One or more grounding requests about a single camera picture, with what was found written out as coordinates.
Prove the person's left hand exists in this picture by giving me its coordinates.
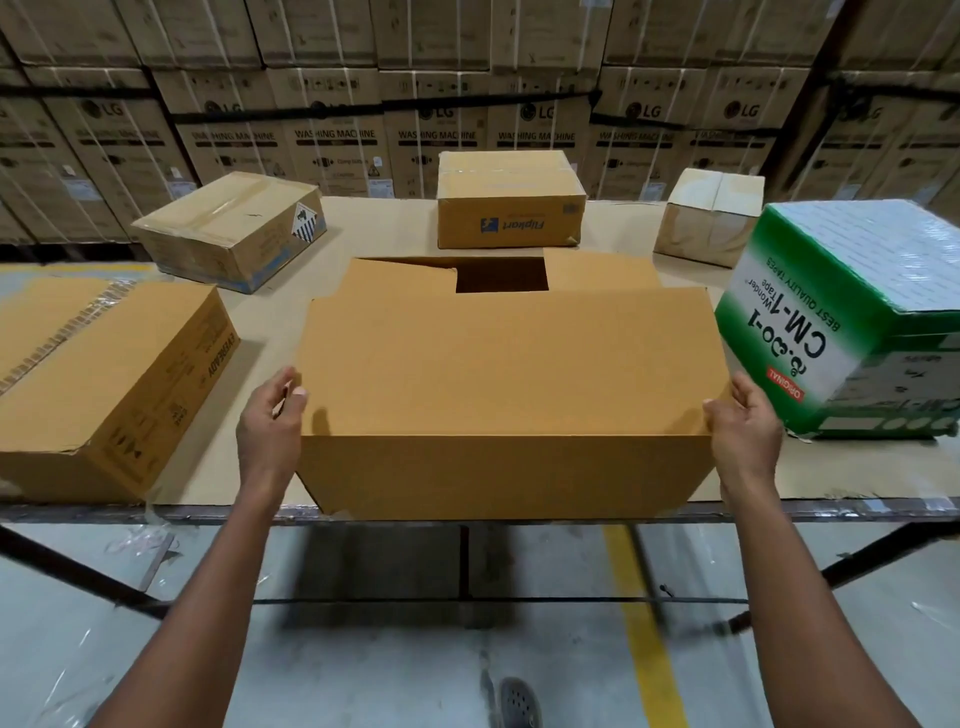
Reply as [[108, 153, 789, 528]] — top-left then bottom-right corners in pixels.
[[236, 365, 310, 498]]

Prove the person's right hand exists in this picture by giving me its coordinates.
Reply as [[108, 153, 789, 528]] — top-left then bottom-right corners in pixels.
[[701, 371, 786, 498]]

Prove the yellow-brown box with printed tape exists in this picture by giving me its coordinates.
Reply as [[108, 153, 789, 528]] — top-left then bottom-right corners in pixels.
[[0, 277, 241, 504]]

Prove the green white CM-1 box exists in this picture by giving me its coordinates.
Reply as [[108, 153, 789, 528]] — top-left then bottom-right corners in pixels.
[[713, 198, 960, 440]]

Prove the taped box with hazard label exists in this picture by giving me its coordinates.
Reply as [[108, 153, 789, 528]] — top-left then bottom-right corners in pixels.
[[130, 171, 328, 295]]

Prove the small pale cardboard box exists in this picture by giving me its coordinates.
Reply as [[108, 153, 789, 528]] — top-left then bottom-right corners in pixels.
[[653, 167, 766, 270]]

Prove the large yellow cardboard box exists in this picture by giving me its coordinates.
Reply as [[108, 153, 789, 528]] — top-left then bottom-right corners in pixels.
[[294, 249, 736, 521]]

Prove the blue logo yellow cardboard box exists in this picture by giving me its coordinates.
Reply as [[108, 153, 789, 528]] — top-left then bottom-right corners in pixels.
[[436, 149, 588, 250]]

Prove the person's right forearm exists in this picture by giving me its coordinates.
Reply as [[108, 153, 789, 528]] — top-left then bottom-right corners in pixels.
[[718, 476, 922, 728]]

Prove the person's left forearm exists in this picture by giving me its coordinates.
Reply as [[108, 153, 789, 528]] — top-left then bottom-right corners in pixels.
[[89, 476, 301, 728]]

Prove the grey perforated shoe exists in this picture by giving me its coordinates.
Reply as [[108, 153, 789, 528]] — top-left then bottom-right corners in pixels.
[[498, 677, 543, 728]]

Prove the wall of strapped appliance cartons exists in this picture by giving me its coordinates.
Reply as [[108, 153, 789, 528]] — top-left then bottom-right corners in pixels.
[[0, 0, 960, 249]]

